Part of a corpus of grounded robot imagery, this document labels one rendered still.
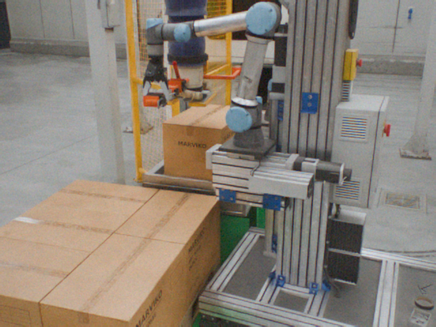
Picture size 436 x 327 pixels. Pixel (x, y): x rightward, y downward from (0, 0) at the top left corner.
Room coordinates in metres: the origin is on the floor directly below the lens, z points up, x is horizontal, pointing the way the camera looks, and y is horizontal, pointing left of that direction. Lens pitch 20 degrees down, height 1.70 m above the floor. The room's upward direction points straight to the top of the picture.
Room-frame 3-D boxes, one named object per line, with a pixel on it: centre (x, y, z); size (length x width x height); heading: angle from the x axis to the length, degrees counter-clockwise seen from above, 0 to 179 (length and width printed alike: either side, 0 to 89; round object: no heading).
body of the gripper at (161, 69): (2.11, 0.28, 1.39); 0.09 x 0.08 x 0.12; 169
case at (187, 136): (3.03, 0.06, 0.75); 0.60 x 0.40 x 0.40; 159
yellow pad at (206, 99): (2.66, 0.08, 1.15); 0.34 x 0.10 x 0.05; 169
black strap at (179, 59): (2.68, 0.17, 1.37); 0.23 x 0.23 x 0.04
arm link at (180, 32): (2.09, 0.18, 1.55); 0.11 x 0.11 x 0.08; 71
